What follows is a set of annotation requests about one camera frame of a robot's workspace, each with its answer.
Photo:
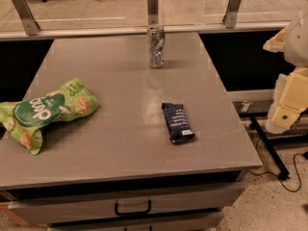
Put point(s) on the left metal bracket post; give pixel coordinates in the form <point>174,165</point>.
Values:
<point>30,26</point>

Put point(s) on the metal bracket post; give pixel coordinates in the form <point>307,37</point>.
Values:
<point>231,14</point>
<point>152,11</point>
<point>30,26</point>

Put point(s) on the dark blue rxbar wrapper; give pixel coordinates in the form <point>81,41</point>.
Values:
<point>178,124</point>

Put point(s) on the middle metal bracket post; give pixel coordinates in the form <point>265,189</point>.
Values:
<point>152,11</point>

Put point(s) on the grey drawer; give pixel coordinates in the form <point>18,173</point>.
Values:
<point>101,205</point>
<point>179,222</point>

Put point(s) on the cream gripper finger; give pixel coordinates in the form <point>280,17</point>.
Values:
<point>276,43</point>
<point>290,100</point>

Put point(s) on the grey lower drawer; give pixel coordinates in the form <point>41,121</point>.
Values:
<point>179,222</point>

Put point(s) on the grey upper drawer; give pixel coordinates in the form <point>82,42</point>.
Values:
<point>101,205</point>

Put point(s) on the silver redbull can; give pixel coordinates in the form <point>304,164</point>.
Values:
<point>156,43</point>

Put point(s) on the green chip bag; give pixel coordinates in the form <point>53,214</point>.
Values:
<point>25,120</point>

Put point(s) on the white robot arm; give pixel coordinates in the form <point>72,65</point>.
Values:
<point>296,42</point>

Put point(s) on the right metal bracket post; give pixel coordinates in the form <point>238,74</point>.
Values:
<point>231,14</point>

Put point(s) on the black metal stand leg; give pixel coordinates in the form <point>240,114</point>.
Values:
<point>254,125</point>

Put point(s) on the black drawer handle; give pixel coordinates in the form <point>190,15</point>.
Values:
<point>133,209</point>

